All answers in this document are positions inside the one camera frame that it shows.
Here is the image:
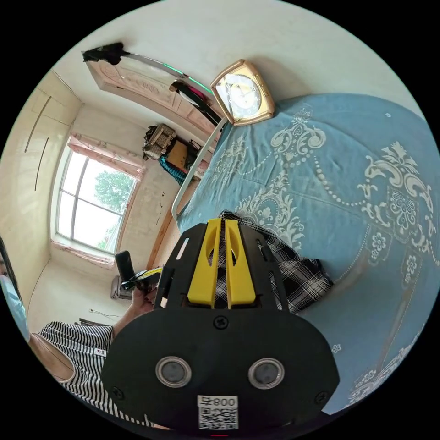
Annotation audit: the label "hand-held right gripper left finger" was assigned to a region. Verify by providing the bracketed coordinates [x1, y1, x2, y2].
[187, 218, 221, 307]

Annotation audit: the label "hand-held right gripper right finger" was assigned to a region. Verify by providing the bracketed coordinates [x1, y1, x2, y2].
[225, 219, 257, 309]

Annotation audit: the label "black and white plaid pants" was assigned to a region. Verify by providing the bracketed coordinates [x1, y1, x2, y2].
[218, 209, 335, 314]

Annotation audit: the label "person's left forearm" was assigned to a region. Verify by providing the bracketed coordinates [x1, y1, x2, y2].
[112, 303, 154, 337]

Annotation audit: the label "person's left hand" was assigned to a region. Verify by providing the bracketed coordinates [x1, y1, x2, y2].
[132, 288, 160, 313]

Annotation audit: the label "window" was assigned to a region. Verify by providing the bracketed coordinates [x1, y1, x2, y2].
[51, 148, 138, 256]

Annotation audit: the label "person's body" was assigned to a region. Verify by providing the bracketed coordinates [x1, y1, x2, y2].
[0, 236, 156, 429]

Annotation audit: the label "shelf with bags and boxes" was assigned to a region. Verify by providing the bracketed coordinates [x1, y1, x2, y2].
[142, 123, 202, 188]

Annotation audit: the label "pink curtain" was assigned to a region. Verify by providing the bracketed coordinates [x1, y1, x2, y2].
[66, 133, 148, 180]

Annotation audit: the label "bed with blue patterned sheet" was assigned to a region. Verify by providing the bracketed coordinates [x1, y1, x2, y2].
[170, 93, 440, 415]

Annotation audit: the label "light wooden cupboard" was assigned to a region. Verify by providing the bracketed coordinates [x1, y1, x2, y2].
[82, 42, 222, 152]

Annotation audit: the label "gold framed clock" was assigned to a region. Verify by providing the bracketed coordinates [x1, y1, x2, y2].
[210, 59, 275, 127]

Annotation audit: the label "cream wall cupboard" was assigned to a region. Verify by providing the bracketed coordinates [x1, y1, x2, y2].
[3, 70, 85, 262]

